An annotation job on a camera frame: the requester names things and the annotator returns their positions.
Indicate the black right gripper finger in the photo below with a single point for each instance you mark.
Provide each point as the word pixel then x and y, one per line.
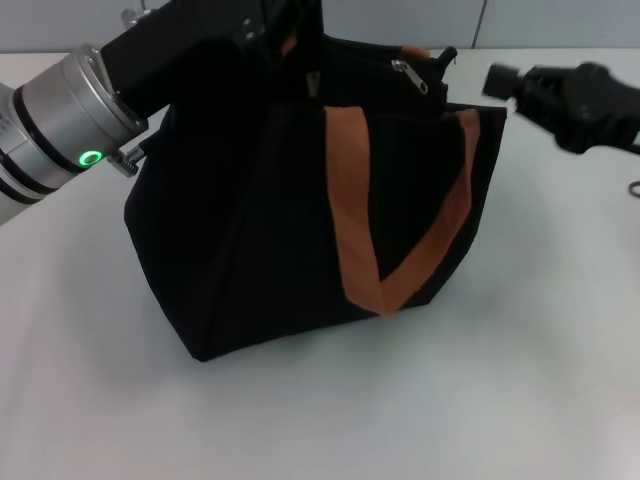
pixel 502 80

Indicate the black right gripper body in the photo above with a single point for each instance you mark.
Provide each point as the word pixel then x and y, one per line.
pixel 585 105

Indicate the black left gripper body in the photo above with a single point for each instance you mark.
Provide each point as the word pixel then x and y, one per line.
pixel 170 55

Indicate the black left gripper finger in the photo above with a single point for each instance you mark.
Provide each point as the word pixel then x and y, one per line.
pixel 295 17
pixel 257 40

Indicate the silver zipper pull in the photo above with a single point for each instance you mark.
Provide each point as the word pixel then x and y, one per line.
pixel 412 77

